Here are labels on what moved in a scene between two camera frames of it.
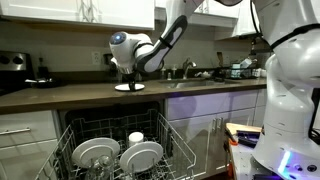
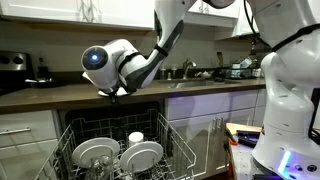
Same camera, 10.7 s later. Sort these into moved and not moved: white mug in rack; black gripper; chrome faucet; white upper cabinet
Moved: black gripper
Not moved: white upper cabinet; chrome faucet; white mug in rack
